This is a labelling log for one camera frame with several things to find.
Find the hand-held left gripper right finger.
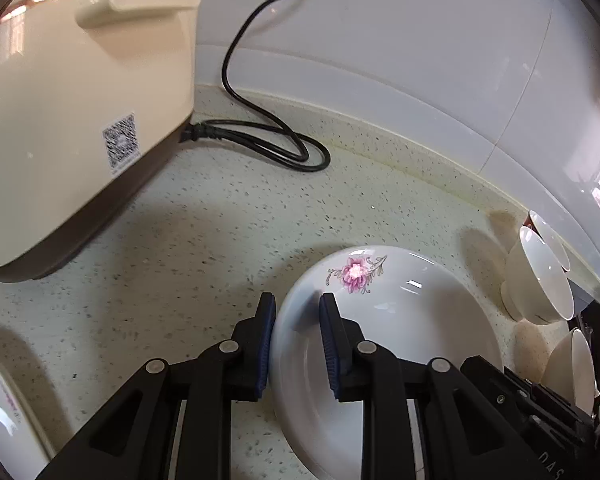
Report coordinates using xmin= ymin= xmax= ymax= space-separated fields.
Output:
xmin=318 ymin=292 xmax=556 ymax=480

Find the small white floral plate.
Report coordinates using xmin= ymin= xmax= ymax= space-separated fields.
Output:
xmin=0 ymin=349 xmax=51 ymax=476

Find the black power cable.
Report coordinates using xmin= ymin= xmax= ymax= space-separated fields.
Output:
xmin=180 ymin=0 xmax=331 ymax=172

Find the large white green-rimmed bowl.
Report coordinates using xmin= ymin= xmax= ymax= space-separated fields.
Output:
xmin=541 ymin=328 xmax=597 ymax=416

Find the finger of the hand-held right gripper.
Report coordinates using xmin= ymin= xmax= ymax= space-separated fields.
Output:
xmin=461 ymin=355 xmax=537 ymax=430

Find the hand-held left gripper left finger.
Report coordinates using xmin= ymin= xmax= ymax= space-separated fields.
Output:
xmin=35 ymin=291 xmax=279 ymax=480

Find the cream rice cooker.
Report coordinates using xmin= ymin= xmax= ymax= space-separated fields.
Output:
xmin=0 ymin=0 xmax=203 ymax=283

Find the white pink floral bowl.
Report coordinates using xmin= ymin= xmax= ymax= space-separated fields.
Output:
xmin=500 ymin=226 xmax=576 ymax=324

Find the white bowl with red band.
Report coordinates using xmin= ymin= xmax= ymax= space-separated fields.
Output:
xmin=528 ymin=210 xmax=572 ymax=273

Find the large white floral plate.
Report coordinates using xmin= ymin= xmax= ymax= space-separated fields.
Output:
xmin=269 ymin=245 xmax=505 ymax=480

